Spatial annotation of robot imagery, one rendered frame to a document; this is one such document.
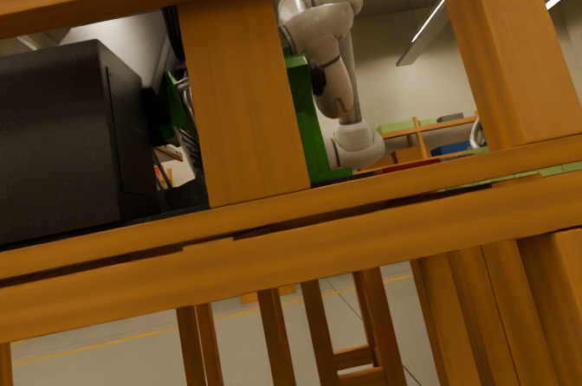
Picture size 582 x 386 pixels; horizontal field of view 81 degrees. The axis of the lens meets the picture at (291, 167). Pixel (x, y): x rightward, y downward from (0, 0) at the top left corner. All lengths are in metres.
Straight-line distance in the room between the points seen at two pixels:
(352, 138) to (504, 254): 0.67
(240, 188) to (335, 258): 0.16
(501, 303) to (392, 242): 0.89
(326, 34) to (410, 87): 6.59
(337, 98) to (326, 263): 0.55
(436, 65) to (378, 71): 1.21
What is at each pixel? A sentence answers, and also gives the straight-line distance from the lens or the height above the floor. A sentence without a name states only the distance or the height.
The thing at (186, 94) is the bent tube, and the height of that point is 1.18.
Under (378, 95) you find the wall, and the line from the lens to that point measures 7.17.
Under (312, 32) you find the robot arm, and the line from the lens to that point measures 0.87.
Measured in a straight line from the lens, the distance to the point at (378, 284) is 1.41.
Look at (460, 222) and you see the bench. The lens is 0.51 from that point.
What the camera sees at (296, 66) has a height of 1.11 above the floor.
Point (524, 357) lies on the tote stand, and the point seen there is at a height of 0.29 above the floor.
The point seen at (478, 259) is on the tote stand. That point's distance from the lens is 1.30.
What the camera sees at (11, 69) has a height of 1.21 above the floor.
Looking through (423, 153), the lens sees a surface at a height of 1.52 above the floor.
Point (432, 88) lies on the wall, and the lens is 7.61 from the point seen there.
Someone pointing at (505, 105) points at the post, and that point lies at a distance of 0.58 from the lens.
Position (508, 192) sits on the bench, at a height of 0.82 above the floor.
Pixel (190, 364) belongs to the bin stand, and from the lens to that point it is 1.34.
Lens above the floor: 0.84
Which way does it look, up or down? 9 degrees up
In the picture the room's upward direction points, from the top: 12 degrees counter-clockwise
